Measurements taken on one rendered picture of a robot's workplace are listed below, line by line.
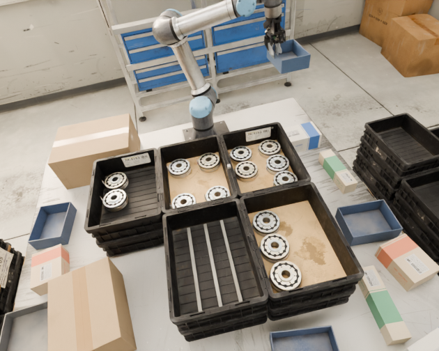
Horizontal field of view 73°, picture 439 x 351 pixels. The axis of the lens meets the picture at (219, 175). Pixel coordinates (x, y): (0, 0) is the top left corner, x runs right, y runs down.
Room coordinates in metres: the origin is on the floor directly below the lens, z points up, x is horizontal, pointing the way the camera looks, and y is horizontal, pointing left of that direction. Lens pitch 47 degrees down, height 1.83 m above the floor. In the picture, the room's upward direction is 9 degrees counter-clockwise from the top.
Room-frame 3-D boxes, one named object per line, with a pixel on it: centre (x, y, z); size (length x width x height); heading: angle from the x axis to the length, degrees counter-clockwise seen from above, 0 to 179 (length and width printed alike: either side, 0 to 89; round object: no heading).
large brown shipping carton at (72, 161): (1.29, 0.64, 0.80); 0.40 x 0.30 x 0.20; 94
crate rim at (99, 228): (0.88, 0.40, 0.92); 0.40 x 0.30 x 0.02; 4
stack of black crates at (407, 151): (1.23, -1.12, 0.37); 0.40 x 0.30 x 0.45; 8
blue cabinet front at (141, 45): (2.77, 0.30, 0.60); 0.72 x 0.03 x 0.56; 98
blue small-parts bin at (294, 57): (1.44, -0.44, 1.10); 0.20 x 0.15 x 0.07; 8
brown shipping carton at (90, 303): (0.41, 0.52, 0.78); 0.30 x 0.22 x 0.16; 16
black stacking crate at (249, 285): (0.50, 0.07, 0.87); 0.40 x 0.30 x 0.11; 4
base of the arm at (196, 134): (1.32, 0.05, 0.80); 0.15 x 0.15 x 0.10
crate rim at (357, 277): (0.52, -0.22, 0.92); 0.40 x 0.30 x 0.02; 4
